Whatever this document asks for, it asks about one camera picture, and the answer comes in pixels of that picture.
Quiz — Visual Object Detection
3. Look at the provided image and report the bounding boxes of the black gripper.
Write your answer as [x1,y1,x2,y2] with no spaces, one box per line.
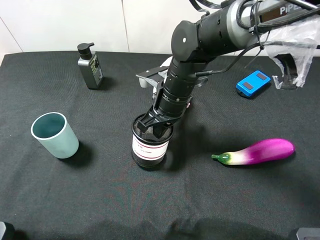
[137,58,208,140]

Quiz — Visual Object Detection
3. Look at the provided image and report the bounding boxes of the black mesh pen holder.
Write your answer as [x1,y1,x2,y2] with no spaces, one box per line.
[131,114,174,168]

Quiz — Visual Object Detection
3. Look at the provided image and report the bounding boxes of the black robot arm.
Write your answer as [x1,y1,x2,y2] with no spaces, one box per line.
[132,0,320,141]

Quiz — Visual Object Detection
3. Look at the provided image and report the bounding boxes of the rolled pink towel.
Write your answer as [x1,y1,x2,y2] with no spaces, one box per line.
[161,56,195,112]

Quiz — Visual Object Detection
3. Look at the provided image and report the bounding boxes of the black pump soap bottle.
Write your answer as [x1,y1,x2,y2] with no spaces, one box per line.
[77,42,104,90]

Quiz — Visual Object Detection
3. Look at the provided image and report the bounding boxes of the teal ceramic cup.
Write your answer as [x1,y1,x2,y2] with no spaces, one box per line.
[30,112,79,159]

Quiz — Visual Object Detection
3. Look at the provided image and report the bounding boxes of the black tablecloth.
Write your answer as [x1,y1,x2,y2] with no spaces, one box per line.
[0,52,320,240]

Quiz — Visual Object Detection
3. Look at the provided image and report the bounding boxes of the blue rectangular box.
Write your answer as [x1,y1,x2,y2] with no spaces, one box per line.
[235,70,271,99]

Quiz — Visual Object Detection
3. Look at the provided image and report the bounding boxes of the purple toy eggplant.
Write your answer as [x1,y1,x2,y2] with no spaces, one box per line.
[211,138,296,166]

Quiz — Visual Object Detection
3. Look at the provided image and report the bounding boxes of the grey base corner right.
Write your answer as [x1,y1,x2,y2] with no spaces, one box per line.
[288,227,320,240]

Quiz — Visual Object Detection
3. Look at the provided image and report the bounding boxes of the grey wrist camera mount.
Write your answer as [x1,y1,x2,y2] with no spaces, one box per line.
[135,66,169,88]

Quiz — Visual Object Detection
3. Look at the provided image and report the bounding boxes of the black cable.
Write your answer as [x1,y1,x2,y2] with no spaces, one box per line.
[193,32,272,77]

